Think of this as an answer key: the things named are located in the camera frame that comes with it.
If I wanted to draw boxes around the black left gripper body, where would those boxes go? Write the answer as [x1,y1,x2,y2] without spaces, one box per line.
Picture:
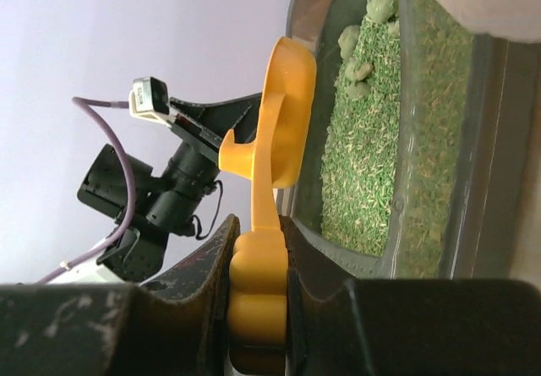
[169,93,262,161]

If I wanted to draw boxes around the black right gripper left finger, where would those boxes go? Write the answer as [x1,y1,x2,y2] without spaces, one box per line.
[1,215,240,375]

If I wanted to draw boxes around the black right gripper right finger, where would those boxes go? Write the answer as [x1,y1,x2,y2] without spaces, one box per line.
[281,217,540,375]

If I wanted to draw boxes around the yellow litter scoop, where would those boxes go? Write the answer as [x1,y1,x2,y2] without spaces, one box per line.
[219,37,316,375]

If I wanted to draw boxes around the dark grey litter box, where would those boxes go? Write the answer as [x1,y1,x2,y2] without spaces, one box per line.
[277,0,540,278]

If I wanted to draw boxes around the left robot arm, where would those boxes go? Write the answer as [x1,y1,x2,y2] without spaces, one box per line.
[39,90,262,284]

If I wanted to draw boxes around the green cat litter pellets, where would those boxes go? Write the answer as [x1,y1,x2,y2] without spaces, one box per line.
[320,0,401,256]

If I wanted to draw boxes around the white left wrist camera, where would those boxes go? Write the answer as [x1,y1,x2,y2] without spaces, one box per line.
[128,77,174,128]

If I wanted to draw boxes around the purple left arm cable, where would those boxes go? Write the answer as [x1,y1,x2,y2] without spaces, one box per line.
[36,95,139,286]

